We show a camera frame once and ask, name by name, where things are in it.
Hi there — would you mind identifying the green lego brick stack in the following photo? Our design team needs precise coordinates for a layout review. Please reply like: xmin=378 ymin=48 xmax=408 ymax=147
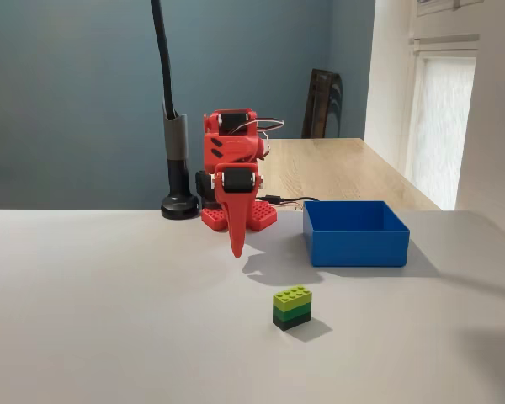
xmin=272 ymin=284 xmax=314 ymax=332

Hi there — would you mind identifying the blue plastic bin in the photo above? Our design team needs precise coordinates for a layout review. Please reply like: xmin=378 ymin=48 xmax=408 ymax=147
xmin=302 ymin=200 xmax=411 ymax=268

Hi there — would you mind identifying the black table clamp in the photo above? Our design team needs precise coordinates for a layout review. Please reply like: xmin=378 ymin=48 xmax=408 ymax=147
xmin=194 ymin=169 xmax=215 ymax=210

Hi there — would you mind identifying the black gooseneck stand with base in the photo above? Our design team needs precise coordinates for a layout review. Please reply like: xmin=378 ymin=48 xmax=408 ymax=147
xmin=150 ymin=0 xmax=199 ymax=220

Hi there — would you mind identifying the grey sleeve on stand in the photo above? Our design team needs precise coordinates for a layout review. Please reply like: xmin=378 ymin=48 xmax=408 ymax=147
xmin=162 ymin=113 xmax=189 ymax=161

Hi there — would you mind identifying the black cable on table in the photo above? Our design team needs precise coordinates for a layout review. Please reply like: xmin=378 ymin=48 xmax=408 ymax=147
xmin=255 ymin=194 xmax=321 ymax=208

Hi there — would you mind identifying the white red robot wire loop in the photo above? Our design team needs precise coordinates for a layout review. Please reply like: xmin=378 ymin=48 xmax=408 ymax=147
xmin=252 ymin=119 xmax=285 ymax=161

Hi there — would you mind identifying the white window frame with blind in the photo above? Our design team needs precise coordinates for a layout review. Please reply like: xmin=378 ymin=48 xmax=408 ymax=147
xmin=405 ymin=0 xmax=481 ymax=211

